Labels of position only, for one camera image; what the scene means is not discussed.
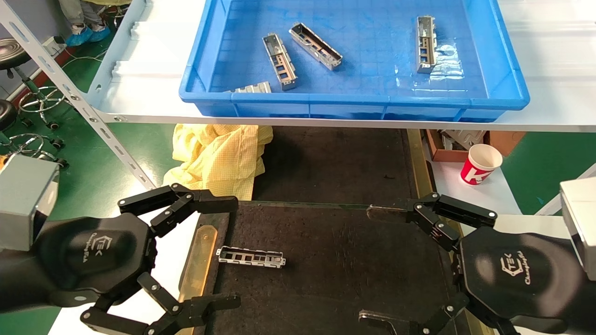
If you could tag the white shelf board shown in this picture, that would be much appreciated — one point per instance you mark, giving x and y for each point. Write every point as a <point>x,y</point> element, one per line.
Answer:
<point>149,79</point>

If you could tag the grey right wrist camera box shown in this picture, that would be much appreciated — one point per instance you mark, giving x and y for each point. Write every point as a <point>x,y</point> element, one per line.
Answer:
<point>582,218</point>

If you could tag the yellow checked garment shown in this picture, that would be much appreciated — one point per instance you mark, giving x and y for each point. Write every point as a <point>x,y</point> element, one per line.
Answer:
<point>219,158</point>

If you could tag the pile of metal scrap parts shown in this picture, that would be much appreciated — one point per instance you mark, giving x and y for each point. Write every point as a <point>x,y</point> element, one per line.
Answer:
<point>461,138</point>

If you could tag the clear plastic film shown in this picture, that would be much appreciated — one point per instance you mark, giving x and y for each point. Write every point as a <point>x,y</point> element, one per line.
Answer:
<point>449,65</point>

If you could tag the red and white paper cup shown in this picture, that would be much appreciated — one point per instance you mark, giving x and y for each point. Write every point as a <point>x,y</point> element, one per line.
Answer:
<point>479,167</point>

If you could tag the dark smooth mat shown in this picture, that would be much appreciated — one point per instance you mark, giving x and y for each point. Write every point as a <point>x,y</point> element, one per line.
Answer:
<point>335,163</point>

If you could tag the brown cardboard box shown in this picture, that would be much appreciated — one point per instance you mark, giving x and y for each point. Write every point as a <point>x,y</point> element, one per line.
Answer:
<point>505,139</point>

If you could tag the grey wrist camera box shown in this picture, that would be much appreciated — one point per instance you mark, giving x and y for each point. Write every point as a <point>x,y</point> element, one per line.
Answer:
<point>582,218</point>
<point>23,200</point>

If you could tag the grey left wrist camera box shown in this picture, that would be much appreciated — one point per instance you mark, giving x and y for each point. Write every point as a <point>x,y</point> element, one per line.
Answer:
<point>23,200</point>

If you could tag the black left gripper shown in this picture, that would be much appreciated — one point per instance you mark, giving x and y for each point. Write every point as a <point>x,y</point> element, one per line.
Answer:
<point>93,251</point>

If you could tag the blue plastic bin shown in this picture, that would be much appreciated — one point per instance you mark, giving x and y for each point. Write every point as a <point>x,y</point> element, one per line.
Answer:
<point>372,100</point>

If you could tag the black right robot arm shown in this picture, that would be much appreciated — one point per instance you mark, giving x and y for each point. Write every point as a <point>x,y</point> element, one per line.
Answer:
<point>587,307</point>

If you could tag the standing person with shoe covers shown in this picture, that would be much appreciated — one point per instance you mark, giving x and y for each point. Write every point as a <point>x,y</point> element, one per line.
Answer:
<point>84,18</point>

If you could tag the black stool with chrome base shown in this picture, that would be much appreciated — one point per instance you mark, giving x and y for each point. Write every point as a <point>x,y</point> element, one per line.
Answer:
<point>11,51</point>
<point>7,114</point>

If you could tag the white power strip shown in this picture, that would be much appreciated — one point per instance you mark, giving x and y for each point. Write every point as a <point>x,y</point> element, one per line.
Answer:
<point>53,46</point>

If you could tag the white low platform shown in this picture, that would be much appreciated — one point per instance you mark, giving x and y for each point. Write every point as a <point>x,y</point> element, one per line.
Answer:
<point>489,197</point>

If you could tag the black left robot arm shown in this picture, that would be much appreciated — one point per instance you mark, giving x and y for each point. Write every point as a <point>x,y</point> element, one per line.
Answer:
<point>18,284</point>

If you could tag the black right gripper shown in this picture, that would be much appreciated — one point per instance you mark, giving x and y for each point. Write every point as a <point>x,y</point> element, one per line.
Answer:
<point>517,274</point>

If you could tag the silver metal bracket part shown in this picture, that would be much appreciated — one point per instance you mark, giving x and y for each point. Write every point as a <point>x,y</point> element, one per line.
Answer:
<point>253,88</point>
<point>281,63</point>
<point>316,46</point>
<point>426,44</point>
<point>223,255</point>

